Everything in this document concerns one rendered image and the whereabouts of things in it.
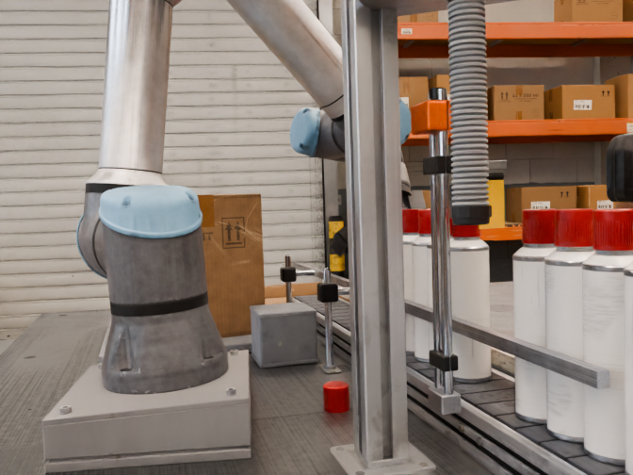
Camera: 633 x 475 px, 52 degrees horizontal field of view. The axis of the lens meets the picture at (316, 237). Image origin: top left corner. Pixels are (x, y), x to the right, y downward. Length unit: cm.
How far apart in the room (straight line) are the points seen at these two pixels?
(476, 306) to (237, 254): 58
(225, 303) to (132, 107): 47
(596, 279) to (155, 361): 47
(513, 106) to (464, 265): 403
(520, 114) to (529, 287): 416
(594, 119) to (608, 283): 436
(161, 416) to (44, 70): 466
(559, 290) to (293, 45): 48
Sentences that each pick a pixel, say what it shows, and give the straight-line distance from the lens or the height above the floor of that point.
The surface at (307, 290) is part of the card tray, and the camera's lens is 189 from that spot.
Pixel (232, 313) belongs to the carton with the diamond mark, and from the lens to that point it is 125.
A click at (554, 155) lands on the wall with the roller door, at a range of 570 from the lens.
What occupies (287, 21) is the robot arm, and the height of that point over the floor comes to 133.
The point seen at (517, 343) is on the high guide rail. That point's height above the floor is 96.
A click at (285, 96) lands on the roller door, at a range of 505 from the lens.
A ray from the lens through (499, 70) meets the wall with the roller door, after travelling 560.
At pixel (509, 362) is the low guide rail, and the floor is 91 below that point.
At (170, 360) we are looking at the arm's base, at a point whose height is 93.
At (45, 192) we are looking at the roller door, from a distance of 519.
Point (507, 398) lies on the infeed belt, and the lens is 76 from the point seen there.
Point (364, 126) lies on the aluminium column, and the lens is 65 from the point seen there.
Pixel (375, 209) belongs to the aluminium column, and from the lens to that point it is 65.
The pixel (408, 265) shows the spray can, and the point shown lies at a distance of 92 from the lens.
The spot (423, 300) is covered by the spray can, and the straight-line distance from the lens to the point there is 89.
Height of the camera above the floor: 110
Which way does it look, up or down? 3 degrees down
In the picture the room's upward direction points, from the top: 2 degrees counter-clockwise
